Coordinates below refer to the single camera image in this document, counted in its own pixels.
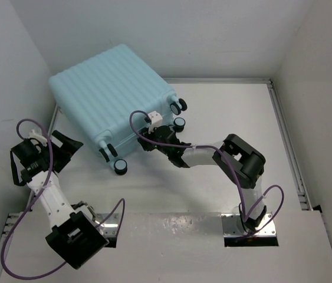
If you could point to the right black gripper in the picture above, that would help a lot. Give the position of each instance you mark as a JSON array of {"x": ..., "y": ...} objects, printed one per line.
[{"x": 147, "y": 135}]

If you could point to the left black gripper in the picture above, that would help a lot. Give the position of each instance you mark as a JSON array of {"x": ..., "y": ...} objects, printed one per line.
[{"x": 66, "y": 151}]

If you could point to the light blue suitcase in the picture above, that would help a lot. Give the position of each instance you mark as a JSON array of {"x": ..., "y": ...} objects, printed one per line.
[{"x": 101, "y": 96}]

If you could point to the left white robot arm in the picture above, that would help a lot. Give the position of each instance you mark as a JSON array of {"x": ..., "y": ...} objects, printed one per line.
[{"x": 74, "y": 236}]

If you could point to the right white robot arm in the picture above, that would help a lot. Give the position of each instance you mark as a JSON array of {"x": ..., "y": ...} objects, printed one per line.
[{"x": 241, "y": 163}]

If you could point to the suitcase wheel front left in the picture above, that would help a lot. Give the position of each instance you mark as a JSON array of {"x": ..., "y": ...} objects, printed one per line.
[{"x": 179, "y": 124}]

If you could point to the suitcase wheel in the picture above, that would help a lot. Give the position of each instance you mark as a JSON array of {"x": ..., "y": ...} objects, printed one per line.
[
  {"x": 120, "y": 167},
  {"x": 179, "y": 124},
  {"x": 178, "y": 107},
  {"x": 109, "y": 153}
]

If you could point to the suitcase wheel front right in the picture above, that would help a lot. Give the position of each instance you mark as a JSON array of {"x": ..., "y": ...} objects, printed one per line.
[{"x": 178, "y": 107}]

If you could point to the suitcase wheel far left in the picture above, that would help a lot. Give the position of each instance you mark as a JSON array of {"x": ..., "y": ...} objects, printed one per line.
[{"x": 109, "y": 153}]

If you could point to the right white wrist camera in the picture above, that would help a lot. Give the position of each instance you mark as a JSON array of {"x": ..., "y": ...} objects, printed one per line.
[{"x": 155, "y": 120}]

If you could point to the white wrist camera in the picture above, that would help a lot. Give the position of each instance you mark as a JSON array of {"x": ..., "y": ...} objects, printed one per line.
[
  {"x": 34, "y": 135},
  {"x": 155, "y": 120}
]

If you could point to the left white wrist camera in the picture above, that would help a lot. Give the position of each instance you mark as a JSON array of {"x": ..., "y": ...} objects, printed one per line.
[{"x": 34, "y": 135}]

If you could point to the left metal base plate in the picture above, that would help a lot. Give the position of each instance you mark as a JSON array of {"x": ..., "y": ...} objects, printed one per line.
[{"x": 109, "y": 227}]

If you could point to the metal base plate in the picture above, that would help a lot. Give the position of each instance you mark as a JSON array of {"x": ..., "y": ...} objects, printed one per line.
[
  {"x": 233, "y": 227},
  {"x": 109, "y": 227}
]

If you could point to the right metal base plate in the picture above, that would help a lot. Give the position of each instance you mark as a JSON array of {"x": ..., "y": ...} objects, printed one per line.
[{"x": 233, "y": 227}]

